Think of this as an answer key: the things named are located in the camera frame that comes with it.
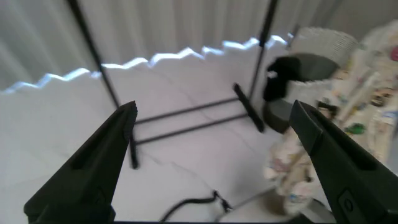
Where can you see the white curtain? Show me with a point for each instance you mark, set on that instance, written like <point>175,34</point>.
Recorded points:
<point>155,25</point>

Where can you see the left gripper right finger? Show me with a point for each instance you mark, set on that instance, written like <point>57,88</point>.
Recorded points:
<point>351,174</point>

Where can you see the black clothes rack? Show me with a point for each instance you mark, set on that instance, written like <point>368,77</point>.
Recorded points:
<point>248,108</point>

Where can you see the cream printed garment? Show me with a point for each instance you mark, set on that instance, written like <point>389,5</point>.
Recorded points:
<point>357,93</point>

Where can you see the white laundry basket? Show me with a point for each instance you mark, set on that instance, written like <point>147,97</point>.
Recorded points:
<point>326,40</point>

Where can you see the black garment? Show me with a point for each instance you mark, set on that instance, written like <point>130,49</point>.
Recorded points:
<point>280,77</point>

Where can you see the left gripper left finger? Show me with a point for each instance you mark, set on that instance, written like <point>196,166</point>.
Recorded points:
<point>93,174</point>

